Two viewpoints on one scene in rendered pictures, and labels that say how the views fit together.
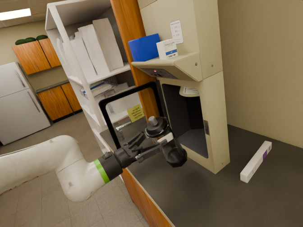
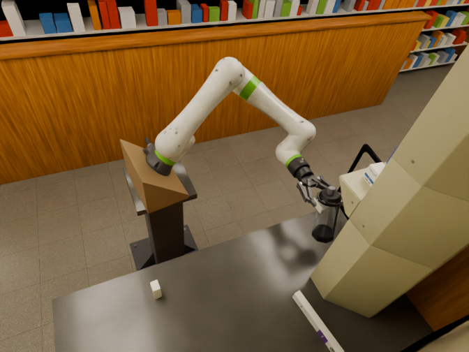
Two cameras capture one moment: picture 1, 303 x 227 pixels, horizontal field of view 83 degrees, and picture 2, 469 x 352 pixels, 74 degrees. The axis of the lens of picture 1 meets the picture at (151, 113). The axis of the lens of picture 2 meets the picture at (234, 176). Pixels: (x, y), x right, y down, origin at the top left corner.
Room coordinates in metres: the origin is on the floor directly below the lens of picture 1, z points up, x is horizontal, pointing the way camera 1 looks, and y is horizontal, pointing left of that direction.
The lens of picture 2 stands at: (0.14, -0.83, 2.25)
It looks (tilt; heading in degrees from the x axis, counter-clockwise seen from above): 48 degrees down; 86
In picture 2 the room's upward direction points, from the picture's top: 9 degrees clockwise
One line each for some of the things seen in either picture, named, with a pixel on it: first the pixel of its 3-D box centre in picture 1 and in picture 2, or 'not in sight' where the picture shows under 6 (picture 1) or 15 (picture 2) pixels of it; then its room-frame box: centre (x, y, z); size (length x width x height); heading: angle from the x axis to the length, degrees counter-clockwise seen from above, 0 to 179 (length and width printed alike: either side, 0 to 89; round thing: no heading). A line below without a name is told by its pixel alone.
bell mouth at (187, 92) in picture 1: (196, 83); not in sight; (0.77, -0.24, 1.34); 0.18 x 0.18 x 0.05
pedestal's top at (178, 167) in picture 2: not in sight; (159, 182); (-0.18, 0.26, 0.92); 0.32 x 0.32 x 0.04; 28
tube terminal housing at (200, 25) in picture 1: (198, 85); (396, 246); (0.80, -0.26, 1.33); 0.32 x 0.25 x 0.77; 26
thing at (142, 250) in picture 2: not in sight; (165, 228); (-0.18, 0.26, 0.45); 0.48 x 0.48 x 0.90; 28
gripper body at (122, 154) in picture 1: (128, 154); (307, 179); (0.55, 0.13, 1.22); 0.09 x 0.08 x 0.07; 117
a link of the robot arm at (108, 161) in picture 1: (110, 164); (299, 167); (0.52, 0.19, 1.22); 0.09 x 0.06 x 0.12; 27
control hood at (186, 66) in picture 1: (162, 70); (379, 185); (0.72, -0.09, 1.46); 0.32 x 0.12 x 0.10; 26
